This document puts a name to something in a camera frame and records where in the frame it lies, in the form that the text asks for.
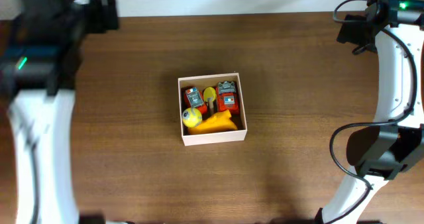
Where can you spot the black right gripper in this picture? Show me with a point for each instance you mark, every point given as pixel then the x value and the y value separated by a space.
pixel 348 32

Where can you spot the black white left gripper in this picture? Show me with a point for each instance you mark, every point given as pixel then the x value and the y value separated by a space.
pixel 101 8

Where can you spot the red toy car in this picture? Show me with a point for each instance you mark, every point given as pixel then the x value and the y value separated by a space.
pixel 193 98

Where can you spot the yellow grey toy ball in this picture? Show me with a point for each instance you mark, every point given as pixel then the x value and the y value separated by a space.
pixel 191 117

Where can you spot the yellow wooden rattle drum toy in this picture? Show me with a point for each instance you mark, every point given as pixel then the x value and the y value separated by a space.
pixel 209 96

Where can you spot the red toy fire truck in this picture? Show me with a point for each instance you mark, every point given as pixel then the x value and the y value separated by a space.
pixel 227 98

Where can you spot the orange toy fish figure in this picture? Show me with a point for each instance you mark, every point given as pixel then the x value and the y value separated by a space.
pixel 219 122

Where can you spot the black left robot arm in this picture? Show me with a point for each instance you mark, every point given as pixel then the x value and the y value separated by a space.
pixel 39 65

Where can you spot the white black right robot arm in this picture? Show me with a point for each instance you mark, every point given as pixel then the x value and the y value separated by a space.
pixel 392 143

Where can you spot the white open cardboard box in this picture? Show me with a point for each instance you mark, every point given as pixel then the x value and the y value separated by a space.
pixel 202 82

